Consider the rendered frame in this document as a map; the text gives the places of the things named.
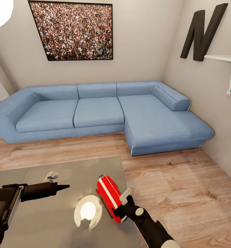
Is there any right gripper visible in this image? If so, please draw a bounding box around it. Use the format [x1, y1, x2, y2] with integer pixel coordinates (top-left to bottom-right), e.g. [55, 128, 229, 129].
[111, 196, 134, 219]

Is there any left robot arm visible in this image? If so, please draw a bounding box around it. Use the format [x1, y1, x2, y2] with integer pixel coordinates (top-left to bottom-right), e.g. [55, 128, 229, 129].
[0, 171, 70, 246]

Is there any radio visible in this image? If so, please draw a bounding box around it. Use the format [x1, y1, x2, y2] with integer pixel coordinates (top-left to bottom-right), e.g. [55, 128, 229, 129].
[96, 175, 128, 223]

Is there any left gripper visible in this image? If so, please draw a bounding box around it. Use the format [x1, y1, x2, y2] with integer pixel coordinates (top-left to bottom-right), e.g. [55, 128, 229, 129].
[33, 182, 70, 200]

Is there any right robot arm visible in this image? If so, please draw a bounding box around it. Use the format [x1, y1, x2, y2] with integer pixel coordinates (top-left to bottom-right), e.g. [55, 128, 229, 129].
[111, 188, 182, 248]

